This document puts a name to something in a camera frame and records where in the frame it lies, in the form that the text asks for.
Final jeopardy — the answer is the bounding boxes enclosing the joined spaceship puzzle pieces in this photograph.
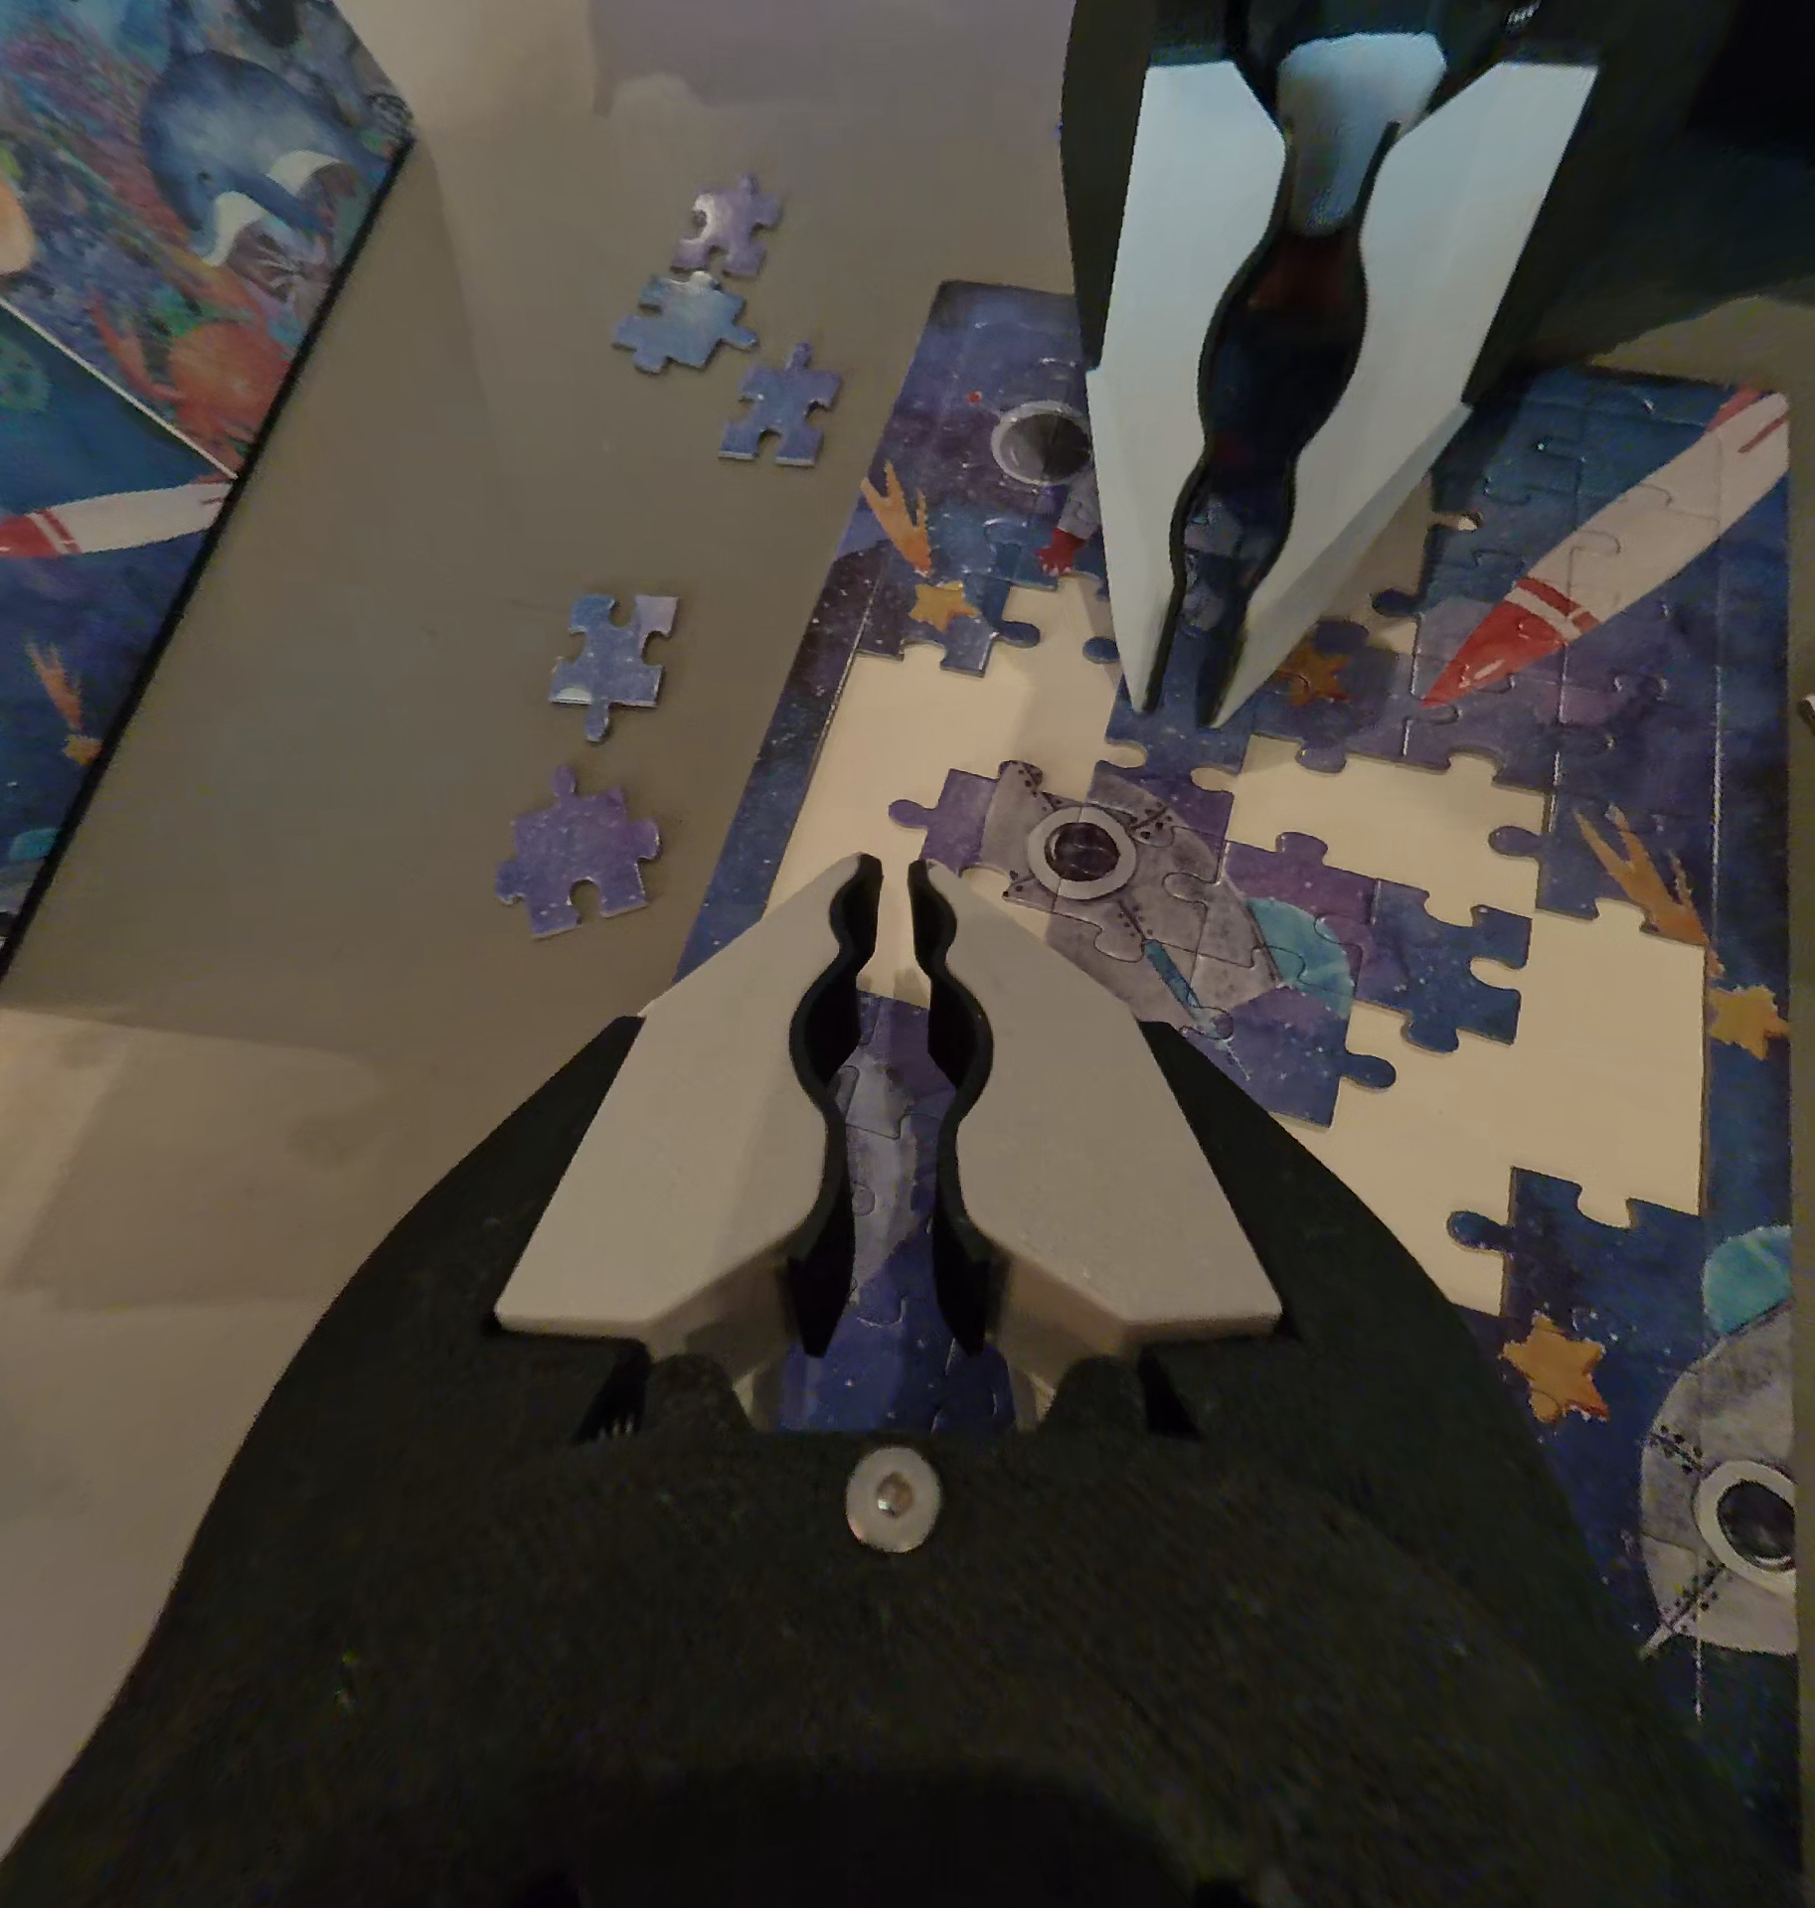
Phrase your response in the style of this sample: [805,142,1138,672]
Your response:
[889,760,1536,1126]

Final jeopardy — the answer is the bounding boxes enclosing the light blue jigsaw puzzle piece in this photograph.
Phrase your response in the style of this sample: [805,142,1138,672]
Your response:
[614,273,757,375]

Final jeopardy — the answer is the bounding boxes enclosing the purple jigsaw puzzle piece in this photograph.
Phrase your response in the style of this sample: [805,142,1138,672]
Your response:
[492,764,662,941]
[668,176,785,282]

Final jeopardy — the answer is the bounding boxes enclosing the space jigsaw puzzle board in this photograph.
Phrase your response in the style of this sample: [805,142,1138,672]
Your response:
[683,281,1804,1732]

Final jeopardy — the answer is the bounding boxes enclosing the spaceship porthole puzzle piece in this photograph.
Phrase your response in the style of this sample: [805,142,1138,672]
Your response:
[997,774,1178,914]

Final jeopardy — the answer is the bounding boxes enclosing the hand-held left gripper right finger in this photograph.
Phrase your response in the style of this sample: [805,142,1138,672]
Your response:
[905,858,1286,1354]

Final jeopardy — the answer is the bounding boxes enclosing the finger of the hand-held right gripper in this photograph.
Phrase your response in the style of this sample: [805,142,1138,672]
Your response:
[1083,59,1286,709]
[1210,59,1597,728]

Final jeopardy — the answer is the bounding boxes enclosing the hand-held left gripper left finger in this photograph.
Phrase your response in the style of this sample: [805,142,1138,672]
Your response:
[491,855,889,1361]

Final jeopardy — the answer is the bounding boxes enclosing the illustrated puzzle box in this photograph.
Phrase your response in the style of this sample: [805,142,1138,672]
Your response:
[0,0,414,999]

